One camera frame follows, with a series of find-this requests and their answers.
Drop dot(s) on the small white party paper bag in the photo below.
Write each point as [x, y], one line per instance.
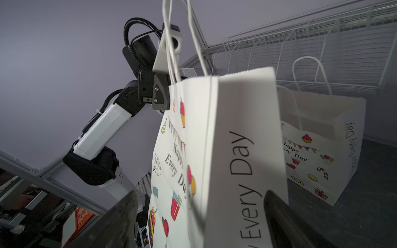
[322, 138]

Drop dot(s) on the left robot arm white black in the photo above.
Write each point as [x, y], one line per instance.
[89, 157]

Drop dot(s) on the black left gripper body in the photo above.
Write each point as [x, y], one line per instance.
[145, 86]

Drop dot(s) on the flat stack of paper bags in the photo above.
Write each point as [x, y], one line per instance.
[74, 224]

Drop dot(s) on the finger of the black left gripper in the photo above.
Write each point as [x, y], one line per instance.
[161, 92]

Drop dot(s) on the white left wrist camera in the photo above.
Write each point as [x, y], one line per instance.
[167, 49]

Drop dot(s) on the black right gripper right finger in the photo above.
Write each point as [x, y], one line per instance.
[287, 229]

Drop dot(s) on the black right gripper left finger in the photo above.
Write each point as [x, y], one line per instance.
[114, 230]

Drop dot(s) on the large white party paper bag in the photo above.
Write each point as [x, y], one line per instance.
[218, 151]

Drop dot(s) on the white wire wall shelf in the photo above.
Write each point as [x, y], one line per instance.
[349, 46]

